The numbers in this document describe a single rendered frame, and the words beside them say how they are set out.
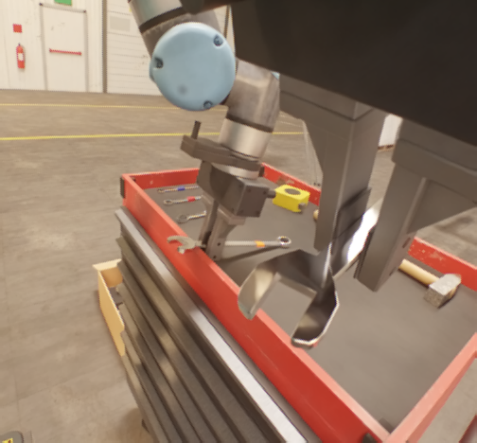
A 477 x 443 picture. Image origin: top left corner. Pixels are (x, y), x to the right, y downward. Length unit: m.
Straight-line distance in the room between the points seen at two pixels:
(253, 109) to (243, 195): 0.12
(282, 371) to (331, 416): 0.07
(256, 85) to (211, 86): 0.16
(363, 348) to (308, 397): 0.12
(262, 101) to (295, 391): 0.36
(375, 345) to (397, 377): 0.05
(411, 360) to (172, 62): 0.46
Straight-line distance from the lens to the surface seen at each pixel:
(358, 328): 0.51
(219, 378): 0.53
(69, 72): 10.42
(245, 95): 0.44
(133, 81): 10.88
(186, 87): 0.29
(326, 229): 0.17
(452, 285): 0.67
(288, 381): 0.42
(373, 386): 0.45
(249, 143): 0.45
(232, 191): 0.45
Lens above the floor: 1.22
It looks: 24 degrees down
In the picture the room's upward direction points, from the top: 9 degrees clockwise
